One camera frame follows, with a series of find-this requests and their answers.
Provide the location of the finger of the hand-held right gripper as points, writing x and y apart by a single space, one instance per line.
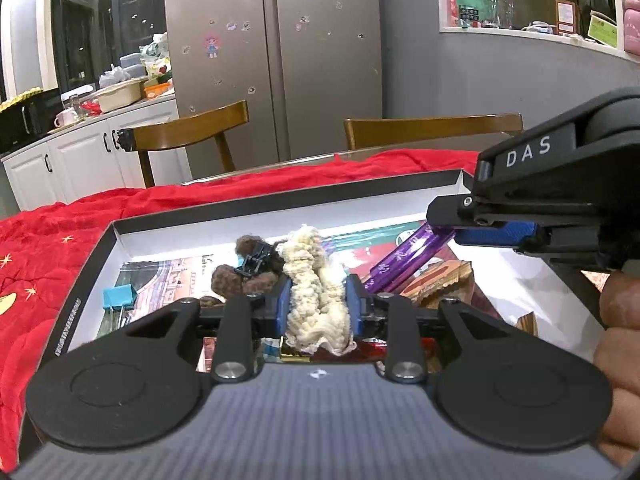
500 235
450 210

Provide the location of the purple packet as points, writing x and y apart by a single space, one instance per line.
405 260

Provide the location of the small picture frame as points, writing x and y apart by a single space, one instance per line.
566 15

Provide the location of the cream ruffled scrunchie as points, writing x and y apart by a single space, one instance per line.
315 300

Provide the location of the dark glass window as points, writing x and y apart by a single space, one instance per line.
100 10

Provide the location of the white mug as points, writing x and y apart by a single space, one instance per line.
65 119

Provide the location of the green card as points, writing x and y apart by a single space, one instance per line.
602 30

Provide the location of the wooden chair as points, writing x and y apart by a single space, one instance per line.
190 127
425 130

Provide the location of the beige plastic basin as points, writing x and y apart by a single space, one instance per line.
117 97

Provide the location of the steel refrigerator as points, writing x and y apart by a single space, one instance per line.
310 60

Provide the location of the red printed blanket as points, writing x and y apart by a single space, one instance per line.
50 240

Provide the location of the clear plastic container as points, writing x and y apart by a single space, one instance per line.
131 59

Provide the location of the small wooden block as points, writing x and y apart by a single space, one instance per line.
527 322

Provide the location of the printed plastic bag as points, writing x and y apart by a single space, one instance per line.
157 60

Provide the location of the white kitchen cabinet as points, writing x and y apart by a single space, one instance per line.
85 165

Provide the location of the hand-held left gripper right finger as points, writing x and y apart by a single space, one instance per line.
353 305

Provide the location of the black cardboard box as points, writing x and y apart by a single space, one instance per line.
85 285

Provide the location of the wooden triangular piece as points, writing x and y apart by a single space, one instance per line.
445 280

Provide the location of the yellow fringed cloth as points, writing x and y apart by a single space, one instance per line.
20 97

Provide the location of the black microwave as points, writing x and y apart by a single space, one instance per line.
25 125

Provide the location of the blue binder clip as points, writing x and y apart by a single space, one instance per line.
119 296

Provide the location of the person's right hand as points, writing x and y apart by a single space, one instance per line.
620 350

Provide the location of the white wall shelf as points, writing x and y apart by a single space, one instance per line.
500 30

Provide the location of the brown fuzzy bow hair clip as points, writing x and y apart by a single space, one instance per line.
240 282

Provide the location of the white plastic bag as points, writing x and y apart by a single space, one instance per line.
114 77

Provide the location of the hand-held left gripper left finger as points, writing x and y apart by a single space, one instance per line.
283 305

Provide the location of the printed paper sheet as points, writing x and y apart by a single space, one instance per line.
165 280

